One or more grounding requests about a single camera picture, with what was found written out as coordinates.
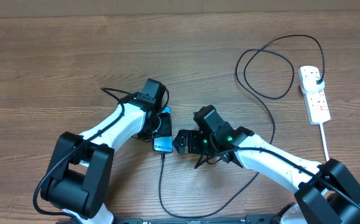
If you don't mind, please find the blue Galaxy smartphone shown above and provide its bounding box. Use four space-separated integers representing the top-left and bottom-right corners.
153 106 173 153

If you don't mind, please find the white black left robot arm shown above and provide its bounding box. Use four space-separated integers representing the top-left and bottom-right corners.
32 78 169 224

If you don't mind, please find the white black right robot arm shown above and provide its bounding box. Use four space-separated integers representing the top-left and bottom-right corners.
173 105 360 223

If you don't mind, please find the white charger plug adapter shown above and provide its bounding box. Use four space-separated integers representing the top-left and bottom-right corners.
298 65 325 94

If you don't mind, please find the white power extension strip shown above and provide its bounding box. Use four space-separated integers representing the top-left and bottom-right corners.
303 90 331 125

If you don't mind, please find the white extension strip cord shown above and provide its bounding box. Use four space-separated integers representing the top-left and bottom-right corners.
318 123 331 162

